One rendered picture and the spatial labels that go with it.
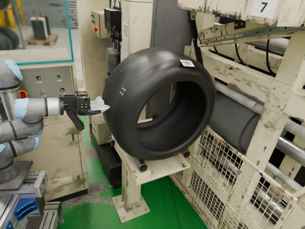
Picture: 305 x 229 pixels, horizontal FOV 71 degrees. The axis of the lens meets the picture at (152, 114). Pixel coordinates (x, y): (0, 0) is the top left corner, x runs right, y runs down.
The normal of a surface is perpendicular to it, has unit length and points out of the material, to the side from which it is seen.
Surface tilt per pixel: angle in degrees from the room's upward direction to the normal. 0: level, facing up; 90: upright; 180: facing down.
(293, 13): 90
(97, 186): 0
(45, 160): 91
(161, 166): 0
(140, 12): 90
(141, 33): 90
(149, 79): 52
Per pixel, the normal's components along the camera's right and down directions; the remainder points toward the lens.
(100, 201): 0.07, -0.86
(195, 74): 0.52, 0.31
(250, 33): -0.89, 0.18
